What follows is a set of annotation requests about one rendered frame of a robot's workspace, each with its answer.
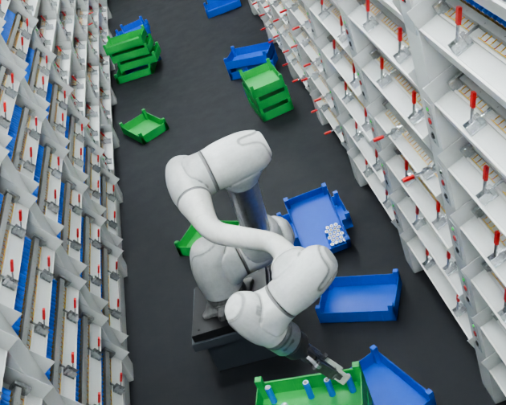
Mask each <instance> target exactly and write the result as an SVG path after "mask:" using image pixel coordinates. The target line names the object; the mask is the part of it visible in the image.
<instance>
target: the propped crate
mask: <svg viewBox="0 0 506 405"><path fill-rule="evenodd" d="M283 200H284V204H285V206H286V208H287V211H288V214H289V216H290V219H291V221H292V225H293V227H294V228H295V231H296V234H297V236H298V239H299V241H300V244H301V247H302V248H306V247H308V246H312V245H321V246H325V247H327V248H328V249H329V250H330V251H331V252H332V253H336V252H339V251H342V250H344V249H346V248H350V247H352V246H351V242H350V238H349V236H348V234H347V232H346V230H345V227H344V224H343V223H342V221H341V217H340V216H339V214H338V212H337V209H336V207H335V205H334V202H333V200H332V197H331V195H330V193H329V192H328V189H327V186H326V184H325V182H324V183H322V184H321V187H319V188H317V189H315V190H311V191H309V192H307V193H304V194H301V195H298V196H296V197H294V198H290V199H288V197H286V198H283ZM334 223H337V224H338V225H341V229H342V231H343V232H344V234H345V242H346V243H343V244H340V245H337V246H336V247H332V248H331V246H330V245H329V244H328V240H327V239H326V235H325V230H326V229H325V227H326V226H330V224H334Z"/></svg>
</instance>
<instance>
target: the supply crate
mask: <svg viewBox="0 0 506 405"><path fill-rule="evenodd" d="M342 371H344V372H345V373H346V374H348V373H349V374H351V376H352V379H353V383H354V385H355V387H356V392H355V393H350V391H349V388H348V385H347V383H345V385H342V384H340V383H339V382H338V381H336V380H335V379H334V380H331V379H330V380H331V383H332V385H333V388H334V391H335V392H336V395H335V396H334V397H330V396H329V394H328V391H327V388H326V386H325V384H324V378H327V377H326V376H324V375H323V374H321V373H319V374H309V375H303V376H298V377H292V378H282V379H276V380H271V381H266V382H264V381H263V379H262V377H261V376H259V377H255V385H256V387H257V391H256V401H255V405H281V404H282V403H287V404H288V405H367V399H366V385H365V376H364V374H363V371H362V369H361V365H360V363H359V361H358V362H352V368H350V369H345V370H342ZM304 380H308V381H309V384H310V386H311V388H312V391H313V394H314V395H315V397H314V399H309V398H308V396H307V393H306V391H305V389H304V386H303V383H302V382H303V381H304ZM266 385H270V386H271V388H272V390H273V392H274V394H275V397H276V399H277V403H276V404H272V403H271V401H270V399H269V398H268V395H267V392H266V391H265V389H264V388H265V386H266Z"/></svg>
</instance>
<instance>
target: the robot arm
mask: <svg viewBox="0 0 506 405"><path fill-rule="evenodd" d="M271 156H272V152H271V149H270V147H269V145H268V143H267V142H266V140H265V138H264V137H263V135H262V133H261V132H259V131H255V130H245V131H240V132H237V133H233V134H231V135H229V136H226V137H224V138H222V139H219V140H217V141H215V142H213V143H212V144H210V145H208V146H207V147H206V148H205V149H202V150H200V151H198V152H197V153H194V154H191V155H190V156H187V155H179V156H176V157H173V158H172V159H170V160H169V162H168V163H167V165H166V168H165V181H166V185H167V189H168V191H169V194H170V197H171V199H172V200H173V202H174V204H175V205H176V206H177V207H178V209H179V211H180V212H181V213H182V214H183V215H184V216H185V217H186V218H187V219H188V220H189V222H190V223H191V224H192V225H193V227H194V228H195V229H196V231H197V232H198V233H199V234H200V235H201V236H202V237H201V238H200V239H198V240H196V241H195V242H194V243H193V245H192V247H191V249H190V267H191V271H192V273H193V276H194V279H195V280H196V282H197V284H198V287H199V288H200V289H201V291H202V293H203V294H204V296H205V298H206V300H207V304H206V310H205V311H204V313H203V315H202V316H203V317H204V319H210V318H212V317H217V316H218V319H219V320H220V321H225V320H226V319H227V320H228V323H229V325H230V326H231V327H232V328H233V329H234V330H235V331H236V332H237V333H238V334H240V335H241V336H242V337H244V338H245V339H247V340H248V341H249V342H252V343H254V344H256V345H258V346H264V347H265V348H266V349H268V350H270V351H272V352H273V353H275V354H277V355H279V356H285V357H287V358H289V359H291V360H297V359H301V360H302V361H303V362H306V363H308V364H309V365H311V366H312V369H313V370H315V371H318V372H320V373H321V374H323V375H324V376H326V377H327V378H328V379H331V380H334V379H335V380H336V381H338V382H339V383H340V384H342V385H345V383H346V382H347V381H348V380H349V379H350V376H349V375H348V374H346V373H345V372H344V371H342V370H343V367H342V366H340V365H338V364H337V363H335V362H334V361H333V360H331V359H330V358H326V357H327V356H328V355H327V354H326V353H324V354H322V353H321V352H320V350H318V349H317V348H316V347H314V346H312V345H311V344H310V343H309V340H308V336H307V335H306V334H305V333H303V332H302V331H300V328H299V326H298V325H297V324H295V323H294V322H292V319H293V318H294V317H295V316H296V315H298V314H299V313H300V312H302V311H304V310H305V309H306V308H307V307H309V306H310V305H311V304H313V303H314V302H315V301H316V300H317V299H318V298H319V297H320V296H321V295H322V294H323V293H324V292H325V291H326V290H327V289H328V287H329V286H330V285H331V283H332V282H333V281H334V279H335V277H336V275H337V268H338V263H337V259H336V257H335V256H334V254H333V253H332V252H331V251H330V250H329V249H328V248H327V247H325V246H321V245H312V246H308V247H306V248H304V247H295V246H294V245H293V244H294V242H295V235H294V232H293V230H292V227H291V225H290V223H289V222H288V221H287V220H286V219H284V218H283V217H280V216H275V215H273V216H270V215H267V212H266V209H265V206H264V203H263V197H262V194H261V190H260V188H259V183H258V180H259V176H260V175H261V173H262V170H263V169H265V168H266V167H267V165H268V164H269V162H270V161H271ZM222 189H226V190H227V191H228V194H229V196H230V198H231V202H232V205H233V207H234V209H235V214H236V215H237V218H238V221H239V225H238V226H236V225H231V224H227V223H223V222H221V221H220V220H218V218H217V216H216V214H215V210H214V206H213V202H212V198H211V195H213V194H215V193H216V192H218V191H220V190H222ZM269 264H271V272H272V274H271V278H272V281H271V282H270V283H269V284H267V285H266V286H265V287H263V288H261V289H260V290H258V291H255V292H252V291H251V286H252V285H253V283H254V280H253V278H252V277H248V278H246V279H244V278H245V277H246V276H247V275H248V274H250V273H252V272H255V271H258V270H260V269H261V268H264V267H266V266H268V265H269Z"/></svg>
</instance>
